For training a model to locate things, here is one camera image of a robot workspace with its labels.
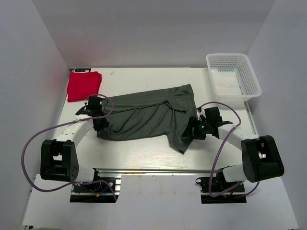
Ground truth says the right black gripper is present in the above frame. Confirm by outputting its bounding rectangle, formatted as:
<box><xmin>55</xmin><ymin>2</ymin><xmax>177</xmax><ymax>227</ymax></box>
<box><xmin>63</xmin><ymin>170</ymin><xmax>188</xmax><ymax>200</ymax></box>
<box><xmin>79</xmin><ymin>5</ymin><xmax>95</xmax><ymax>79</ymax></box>
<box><xmin>182</xmin><ymin>116</ymin><xmax>212</xmax><ymax>140</ymax></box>

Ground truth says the grey t-shirt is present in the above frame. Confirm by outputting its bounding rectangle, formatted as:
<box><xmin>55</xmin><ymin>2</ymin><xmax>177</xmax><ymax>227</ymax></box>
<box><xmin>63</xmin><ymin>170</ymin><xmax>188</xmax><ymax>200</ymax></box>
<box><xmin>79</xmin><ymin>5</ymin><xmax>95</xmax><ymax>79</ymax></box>
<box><xmin>96</xmin><ymin>84</ymin><xmax>197</xmax><ymax>153</ymax></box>

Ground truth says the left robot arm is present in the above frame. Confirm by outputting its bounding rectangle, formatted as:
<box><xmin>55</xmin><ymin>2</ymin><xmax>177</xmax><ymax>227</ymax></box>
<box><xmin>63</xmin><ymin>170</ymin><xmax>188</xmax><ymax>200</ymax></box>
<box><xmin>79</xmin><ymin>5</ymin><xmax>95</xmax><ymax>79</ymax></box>
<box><xmin>40</xmin><ymin>96</ymin><xmax>109</xmax><ymax>191</ymax></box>

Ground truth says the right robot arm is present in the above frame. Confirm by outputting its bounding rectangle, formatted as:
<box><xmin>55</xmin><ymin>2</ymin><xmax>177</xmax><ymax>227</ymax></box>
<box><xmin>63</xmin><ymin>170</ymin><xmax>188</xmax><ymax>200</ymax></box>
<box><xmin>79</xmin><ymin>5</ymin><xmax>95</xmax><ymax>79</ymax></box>
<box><xmin>182</xmin><ymin>107</ymin><xmax>284</xmax><ymax>191</ymax></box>

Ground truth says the folded red t-shirt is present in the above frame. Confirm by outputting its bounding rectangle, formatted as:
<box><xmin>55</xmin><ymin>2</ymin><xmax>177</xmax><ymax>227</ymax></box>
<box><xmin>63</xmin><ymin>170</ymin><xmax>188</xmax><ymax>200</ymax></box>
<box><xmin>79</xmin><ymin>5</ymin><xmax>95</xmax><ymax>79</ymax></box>
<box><xmin>67</xmin><ymin>71</ymin><xmax>102</xmax><ymax>103</ymax></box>

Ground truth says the blue label sticker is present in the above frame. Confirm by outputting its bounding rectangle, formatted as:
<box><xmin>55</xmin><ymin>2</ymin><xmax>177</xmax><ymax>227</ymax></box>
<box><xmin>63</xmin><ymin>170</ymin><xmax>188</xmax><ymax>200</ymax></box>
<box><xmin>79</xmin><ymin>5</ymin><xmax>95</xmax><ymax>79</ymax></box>
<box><xmin>74</xmin><ymin>68</ymin><xmax>91</xmax><ymax>72</ymax></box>

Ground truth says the white plastic basket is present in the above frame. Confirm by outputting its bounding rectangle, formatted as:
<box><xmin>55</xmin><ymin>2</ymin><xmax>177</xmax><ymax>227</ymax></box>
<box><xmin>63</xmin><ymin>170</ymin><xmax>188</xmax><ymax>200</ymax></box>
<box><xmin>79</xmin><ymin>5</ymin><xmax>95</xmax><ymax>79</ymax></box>
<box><xmin>206</xmin><ymin>53</ymin><xmax>262</xmax><ymax>103</ymax></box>

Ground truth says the aluminium table edge rail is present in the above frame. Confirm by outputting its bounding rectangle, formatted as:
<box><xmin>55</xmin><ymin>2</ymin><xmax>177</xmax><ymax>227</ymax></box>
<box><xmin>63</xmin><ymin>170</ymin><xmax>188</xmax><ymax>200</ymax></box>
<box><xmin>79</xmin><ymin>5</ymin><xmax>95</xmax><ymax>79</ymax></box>
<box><xmin>97</xmin><ymin>169</ymin><xmax>211</xmax><ymax>173</ymax></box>

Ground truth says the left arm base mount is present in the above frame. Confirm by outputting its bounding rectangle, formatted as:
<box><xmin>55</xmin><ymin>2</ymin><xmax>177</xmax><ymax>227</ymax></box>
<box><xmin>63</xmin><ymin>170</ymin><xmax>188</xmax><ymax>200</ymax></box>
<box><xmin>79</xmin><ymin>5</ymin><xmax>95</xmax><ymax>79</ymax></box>
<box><xmin>70</xmin><ymin>169</ymin><xmax>121</xmax><ymax>203</ymax></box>

